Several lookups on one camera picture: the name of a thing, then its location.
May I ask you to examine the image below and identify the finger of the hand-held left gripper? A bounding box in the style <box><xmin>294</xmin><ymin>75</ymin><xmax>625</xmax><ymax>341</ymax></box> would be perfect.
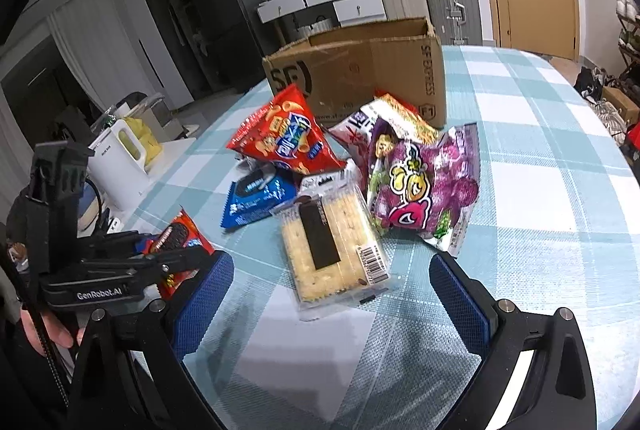
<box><xmin>95</xmin><ymin>248</ymin><xmax>217</xmax><ymax>291</ymax></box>
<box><xmin>75</xmin><ymin>230</ymin><xmax>156</xmax><ymax>257</ymax></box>

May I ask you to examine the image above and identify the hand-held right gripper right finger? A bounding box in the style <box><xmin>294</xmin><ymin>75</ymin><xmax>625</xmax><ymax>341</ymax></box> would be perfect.
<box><xmin>429</xmin><ymin>251</ymin><xmax>599</xmax><ymax>430</ymax></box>

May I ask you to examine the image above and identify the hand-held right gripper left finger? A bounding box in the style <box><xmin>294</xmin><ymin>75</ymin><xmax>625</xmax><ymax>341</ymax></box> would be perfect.
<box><xmin>65</xmin><ymin>251</ymin><xmax>236</xmax><ymax>430</ymax></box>

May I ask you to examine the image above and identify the red cookie packet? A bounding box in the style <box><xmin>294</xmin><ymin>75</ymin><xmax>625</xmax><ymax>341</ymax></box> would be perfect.
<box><xmin>142</xmin><ymin>209</ymin><xmax>216</xmax><ymax>301</ymax></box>

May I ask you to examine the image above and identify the red puffed snack bag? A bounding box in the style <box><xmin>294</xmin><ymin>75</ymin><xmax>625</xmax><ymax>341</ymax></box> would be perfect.
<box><xmin>226</xmin><ymin>84</ymin><xmax>347</xmax><ymax>175</ymax></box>

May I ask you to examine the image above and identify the white red-print snack packet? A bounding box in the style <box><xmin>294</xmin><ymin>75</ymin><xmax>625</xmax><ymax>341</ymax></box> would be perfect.
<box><xmin>327</xmin><ymin>107</ymin><xmax>381</xmax><ymax>171</ymax></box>

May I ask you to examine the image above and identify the brown cardboard box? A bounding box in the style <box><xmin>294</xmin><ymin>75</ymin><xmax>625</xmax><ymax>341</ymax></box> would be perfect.
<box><xmin>262</xmin><ymin>16</ymin><xmax>447</xmax><ymax>129</ymax></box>

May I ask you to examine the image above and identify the person's left hand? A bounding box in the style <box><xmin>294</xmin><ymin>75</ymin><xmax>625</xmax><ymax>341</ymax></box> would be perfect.
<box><xmin>20</xmin><ymin>306</ymin><xmax>87</xmax><ymax>357</ymax></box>

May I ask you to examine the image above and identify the white electric kettle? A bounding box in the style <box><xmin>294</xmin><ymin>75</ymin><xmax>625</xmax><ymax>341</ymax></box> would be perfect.
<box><xmin>87</xmin><ymin>119</ymin><xmax>151</xmax><ymax>211</ymax></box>

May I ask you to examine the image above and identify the blue cookie packet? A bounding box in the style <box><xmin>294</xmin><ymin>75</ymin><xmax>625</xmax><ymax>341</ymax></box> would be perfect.
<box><xmin>222</xmin><ymin>166</ymin><xmax>297</xmax><ymax>231</ymax></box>

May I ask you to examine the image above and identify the yellow cloth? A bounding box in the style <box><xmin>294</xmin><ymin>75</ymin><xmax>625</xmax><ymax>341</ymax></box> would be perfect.
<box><xmin>125</xmin><ymin>116</ymin><xmax>164</xmax><ymax>167</ymax></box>

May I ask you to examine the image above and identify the purple snack bag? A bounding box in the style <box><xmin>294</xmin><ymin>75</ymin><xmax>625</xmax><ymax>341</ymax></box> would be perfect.
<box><xmin>366</xmin><ymin>122</ymin><xmax>481</xmax><ymax>255</ymax></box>

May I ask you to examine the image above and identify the clear plastic container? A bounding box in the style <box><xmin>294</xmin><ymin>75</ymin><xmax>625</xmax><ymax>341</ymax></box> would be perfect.
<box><xmin>144</xmin><ymin>92</ymin><xmax>177</xmax><ymax>141</ymax></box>

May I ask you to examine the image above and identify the clear cracker packet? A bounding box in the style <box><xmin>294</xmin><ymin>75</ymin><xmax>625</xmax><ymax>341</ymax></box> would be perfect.
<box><xmin>277</xmin><ymin>170</ymin><xmax>401</xmax><ymax>321</ymax></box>

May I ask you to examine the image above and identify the white curtain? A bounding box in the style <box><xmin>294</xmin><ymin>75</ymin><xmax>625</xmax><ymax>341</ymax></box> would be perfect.
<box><xmin>47</xmin><ymin>2</ymin><xmax>195</xmax><ymax>111</ymax></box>

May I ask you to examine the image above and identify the orange striped snack packet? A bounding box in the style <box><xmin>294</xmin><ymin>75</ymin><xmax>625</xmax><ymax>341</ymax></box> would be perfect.
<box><xmin>372</xmin><ymin>90</ymin><xmax>438</xmax><ymax>145</ymax></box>

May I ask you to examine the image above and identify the pile of shoes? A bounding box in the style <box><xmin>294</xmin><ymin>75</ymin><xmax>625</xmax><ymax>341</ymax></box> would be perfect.
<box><xmin>574</xmin><ymin>66</ymin><xmax>627</xmax><ymax>147</ymax></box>

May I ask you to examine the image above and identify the black refrigerator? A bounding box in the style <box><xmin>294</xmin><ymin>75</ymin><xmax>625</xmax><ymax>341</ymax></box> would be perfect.
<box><xmin>184</xmin><ymin>0</ymin><xmax>281</xmax><ymax>91</ymax></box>

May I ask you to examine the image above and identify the small cardboard floor box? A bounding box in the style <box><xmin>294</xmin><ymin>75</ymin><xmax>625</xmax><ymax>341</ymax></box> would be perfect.
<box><xmin>601</xmin><ymin>86</ymin><xmax>640</xmax><ymax>124</ymax></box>

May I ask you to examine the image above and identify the white drawer desk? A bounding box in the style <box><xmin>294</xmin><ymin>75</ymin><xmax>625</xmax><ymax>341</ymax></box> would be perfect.
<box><xmin>257</xmin><ymin>0</ymin><xmax>388</xmax><ymax>26</ymax></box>

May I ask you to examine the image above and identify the shoe rack with shoes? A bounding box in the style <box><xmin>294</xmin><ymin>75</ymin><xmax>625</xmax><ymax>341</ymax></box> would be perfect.
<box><xmin>611</xmin><ymin>0</ymin><xmax>640</xmax><ymax>78</ymax></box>

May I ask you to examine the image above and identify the black braided cable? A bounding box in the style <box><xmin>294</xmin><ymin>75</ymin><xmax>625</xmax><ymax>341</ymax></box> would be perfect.
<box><xmin>17</xmin><ymin>255</ymin><xmax>68</xmax><ymax>408</ymax></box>

